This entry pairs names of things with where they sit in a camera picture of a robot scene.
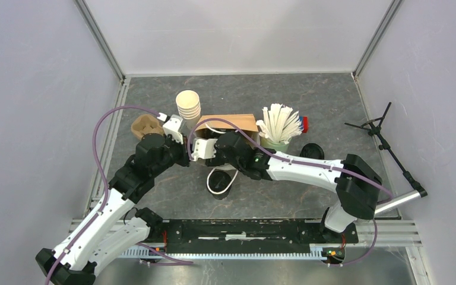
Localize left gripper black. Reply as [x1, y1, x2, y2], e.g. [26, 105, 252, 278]
[151, 131, 194, 177]

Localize brown paper takeout bag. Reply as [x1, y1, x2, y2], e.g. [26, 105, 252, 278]
[194, 114, 261, 197]

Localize stack of white paper cups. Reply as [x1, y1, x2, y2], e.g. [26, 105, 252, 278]
[176, 90, 201, 130]

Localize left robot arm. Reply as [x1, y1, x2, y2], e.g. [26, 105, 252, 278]
[36, 134, 189, 284]

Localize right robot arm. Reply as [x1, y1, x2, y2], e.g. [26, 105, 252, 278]
[194, 132, 382, 242]

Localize stack of pulp cup carriers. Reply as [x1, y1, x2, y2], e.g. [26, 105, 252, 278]
[131, 114, 164, 140]

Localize green straw holder cup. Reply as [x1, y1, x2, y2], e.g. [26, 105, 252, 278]
[260, 137, 289, 153]

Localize bundle of wrapped paper straws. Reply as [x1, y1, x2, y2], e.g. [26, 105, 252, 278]
[256, 103, 305, 144]

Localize stack of black lids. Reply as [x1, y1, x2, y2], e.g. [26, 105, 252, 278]
[299, 143, 325, 160]

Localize red and blue small box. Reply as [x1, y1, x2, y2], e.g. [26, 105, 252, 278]
[299, 116, 309, 134]

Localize silver microphone on tripod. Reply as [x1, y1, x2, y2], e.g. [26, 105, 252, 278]
[344, 102, 428, 215]

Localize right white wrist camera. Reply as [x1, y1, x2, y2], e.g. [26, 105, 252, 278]
[191, 138, 217, 161]

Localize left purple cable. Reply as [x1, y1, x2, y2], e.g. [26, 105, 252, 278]
[43, 105, 194, 285]

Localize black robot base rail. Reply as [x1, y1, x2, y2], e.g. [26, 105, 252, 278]
[144, 218, 359, 254]

